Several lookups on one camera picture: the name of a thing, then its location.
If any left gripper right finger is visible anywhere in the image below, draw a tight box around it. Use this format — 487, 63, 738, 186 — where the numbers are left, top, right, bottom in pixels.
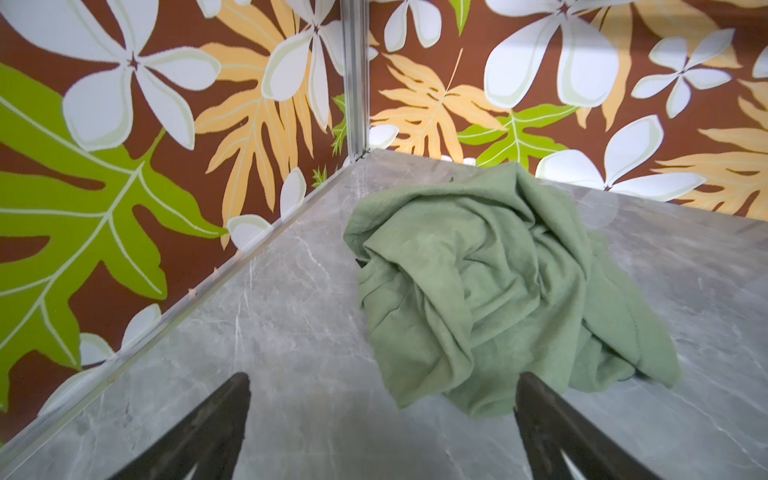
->
515, 372, 658, 479

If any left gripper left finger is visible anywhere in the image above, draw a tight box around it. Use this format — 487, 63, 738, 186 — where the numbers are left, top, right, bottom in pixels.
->
112, 372, 251, 479

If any green cloth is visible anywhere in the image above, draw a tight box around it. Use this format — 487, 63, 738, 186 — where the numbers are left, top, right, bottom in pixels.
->
344, 163, 681, 418

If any aluminium frame post left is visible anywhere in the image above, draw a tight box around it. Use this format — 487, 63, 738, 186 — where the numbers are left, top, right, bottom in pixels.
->
341, 0, 370, 163

